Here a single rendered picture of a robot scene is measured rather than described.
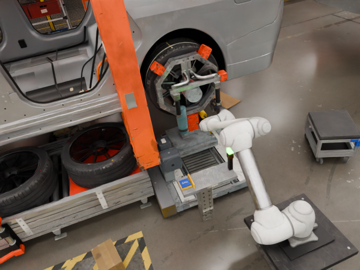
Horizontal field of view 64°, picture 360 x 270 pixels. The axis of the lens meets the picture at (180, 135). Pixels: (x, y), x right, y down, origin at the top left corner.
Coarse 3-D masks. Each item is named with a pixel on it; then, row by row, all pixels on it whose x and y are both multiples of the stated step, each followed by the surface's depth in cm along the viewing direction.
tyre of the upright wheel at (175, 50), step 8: (168, 40) 244; (176, 40) 241; (184, 40) 242; (192, 40) 249; (160, 48) 239; (168, 48) 234; (176, 48) 230; (184, 48) 232; (192, 48) 234; (152, 56) 241; (160, 56) 231; (168, 56) 231; (208, 56) 243; (144, 64) 249; (216, 64) 251; (144, 72) 248; (152, 72) 234; (144, 80) 248; (152, 80) 238; (144, 88) 262; (152, 88) 242; (152, 96) 247; (168, 112) 262
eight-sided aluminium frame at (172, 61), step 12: (168, 60) 229; (180, 60) 227; (192, 60) 231; (204, 60) 234; (168, 72) 230; (156, 84) 232; (204, 96) 262; (168, 108) 249; (192, 108) 263; (204, 108) 262
